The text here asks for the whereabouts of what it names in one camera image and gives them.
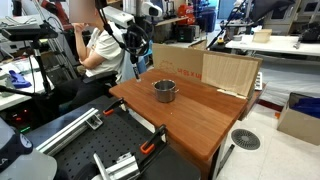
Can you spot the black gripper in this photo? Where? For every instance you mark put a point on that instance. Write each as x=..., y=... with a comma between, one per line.
x=135, y=43

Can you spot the red background robot arm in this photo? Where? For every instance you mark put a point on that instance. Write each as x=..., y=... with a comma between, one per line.
x=58, y=13

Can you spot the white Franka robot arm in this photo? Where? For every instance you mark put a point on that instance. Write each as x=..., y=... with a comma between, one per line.
x=116, y=16

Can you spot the silver metal pot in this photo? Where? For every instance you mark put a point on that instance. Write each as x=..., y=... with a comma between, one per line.
x=165, y=91

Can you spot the light blue jacket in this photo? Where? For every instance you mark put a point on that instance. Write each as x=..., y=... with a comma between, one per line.
x=125, y=71

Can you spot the seated person in white shirt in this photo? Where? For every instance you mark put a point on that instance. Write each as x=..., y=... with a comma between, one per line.
x=106, y=50

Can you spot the black office chair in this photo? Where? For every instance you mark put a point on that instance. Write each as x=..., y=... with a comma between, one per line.
x=100, y=77

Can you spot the black clamp with orange grip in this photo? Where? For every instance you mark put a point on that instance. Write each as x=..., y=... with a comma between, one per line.
x=113, y=106
x=153, y=140

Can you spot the black electronics box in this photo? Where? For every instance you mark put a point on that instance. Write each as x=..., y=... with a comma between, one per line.
x=187, y=33

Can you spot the red cola item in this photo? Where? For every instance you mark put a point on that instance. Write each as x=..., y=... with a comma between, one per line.
x=185, y=13

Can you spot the black perforated breadboard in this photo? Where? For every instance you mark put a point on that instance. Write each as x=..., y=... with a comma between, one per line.
x=106, y=140

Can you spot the brown cardboard sheet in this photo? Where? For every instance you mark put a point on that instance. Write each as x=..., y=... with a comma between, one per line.
x=230, y=71

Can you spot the blue cloth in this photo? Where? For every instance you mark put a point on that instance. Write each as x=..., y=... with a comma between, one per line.
x=18, y=80

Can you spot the white side desk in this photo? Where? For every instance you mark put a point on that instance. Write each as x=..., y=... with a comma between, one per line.
x=13, y=96

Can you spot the black computer case with lights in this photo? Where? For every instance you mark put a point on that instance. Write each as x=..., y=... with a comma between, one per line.
x=20, y=119

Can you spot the pale wooden box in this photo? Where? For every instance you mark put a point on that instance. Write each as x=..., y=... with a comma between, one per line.
x=262, y=35

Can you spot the black rod on floor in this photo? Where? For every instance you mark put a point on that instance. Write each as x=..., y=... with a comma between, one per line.
x=226, y=158

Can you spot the white background table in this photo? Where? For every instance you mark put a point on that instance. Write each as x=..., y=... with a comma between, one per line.
x=273, y=46

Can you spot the cardboard box with blue contents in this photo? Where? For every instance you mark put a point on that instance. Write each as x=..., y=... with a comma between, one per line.
x=296, y=126

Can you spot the black equipment on table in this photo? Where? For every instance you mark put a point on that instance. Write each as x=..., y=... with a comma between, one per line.
x=310, y=33

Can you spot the black camera tripod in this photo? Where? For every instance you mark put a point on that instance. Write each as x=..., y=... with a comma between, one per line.
x=41, y=70

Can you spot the long aluminium rail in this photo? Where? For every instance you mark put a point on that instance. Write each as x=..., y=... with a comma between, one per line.
x=66, y=131

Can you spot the short aluminium rail bracket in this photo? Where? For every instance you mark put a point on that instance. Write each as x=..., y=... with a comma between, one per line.
x=120, y=168

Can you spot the black camera on stand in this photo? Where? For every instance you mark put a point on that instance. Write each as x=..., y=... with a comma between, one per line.
x=30, y=31

